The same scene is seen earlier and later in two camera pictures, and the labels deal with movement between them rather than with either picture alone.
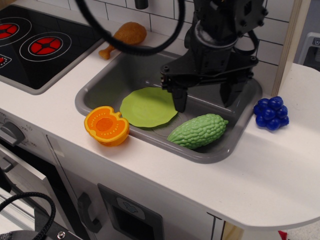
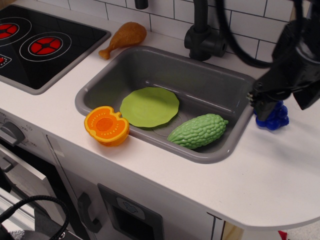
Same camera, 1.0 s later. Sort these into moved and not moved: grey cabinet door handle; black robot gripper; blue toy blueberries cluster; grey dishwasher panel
Moved: black robot gripper
Not moved: grey cabinet door handle; blue toy blueberries cluster; grey dishwasher panel
